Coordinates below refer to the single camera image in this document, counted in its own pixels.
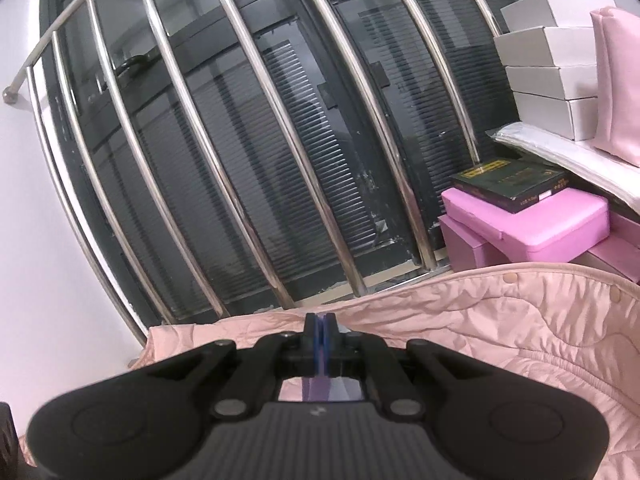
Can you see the steel window guard railing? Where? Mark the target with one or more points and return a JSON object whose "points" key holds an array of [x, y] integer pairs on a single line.
{"points": [[221, 157]]}

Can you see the top white cardboard box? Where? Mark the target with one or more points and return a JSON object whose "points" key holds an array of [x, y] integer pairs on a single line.
{"points": [[526, 14]]}

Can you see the magenta pink storage case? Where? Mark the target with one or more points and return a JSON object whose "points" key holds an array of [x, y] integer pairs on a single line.
{"points": [[557, 229]]}

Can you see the white plastic wrapped board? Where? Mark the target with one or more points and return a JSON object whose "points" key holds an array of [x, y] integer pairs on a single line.
{"points": [[599, 168]]}

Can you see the pink blue purple-trimmed garment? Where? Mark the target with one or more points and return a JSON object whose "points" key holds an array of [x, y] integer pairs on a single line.
{"points": [[327, 389]]}

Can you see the white cardboard box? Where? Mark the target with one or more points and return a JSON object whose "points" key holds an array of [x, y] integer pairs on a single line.
{"points": [[547, 47], [526, 14], [562, 83], [573, 119]]}

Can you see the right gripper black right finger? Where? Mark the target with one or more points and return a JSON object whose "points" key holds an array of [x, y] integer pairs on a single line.
{"points": [[373, 363]]}

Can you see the black book with gold print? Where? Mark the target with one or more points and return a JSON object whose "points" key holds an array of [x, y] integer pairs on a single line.
{"points": [[510, 184]]}

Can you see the pink quilted jacket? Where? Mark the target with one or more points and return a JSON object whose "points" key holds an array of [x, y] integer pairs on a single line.
{"points": [[526, 371]]}

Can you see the bottom white cardboard box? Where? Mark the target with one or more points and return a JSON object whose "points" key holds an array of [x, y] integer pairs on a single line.
{"points": [[573, 119]]}

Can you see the light pink cushion bag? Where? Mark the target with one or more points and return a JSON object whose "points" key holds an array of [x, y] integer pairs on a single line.
{"points": [[616, 32]]}

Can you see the pink box under case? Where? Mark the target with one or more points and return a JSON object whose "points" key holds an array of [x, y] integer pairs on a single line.
{"points": [[466, 249]]}

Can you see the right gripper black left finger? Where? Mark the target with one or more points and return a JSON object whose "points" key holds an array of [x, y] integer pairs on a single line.
{"points": [[260, 371]]}

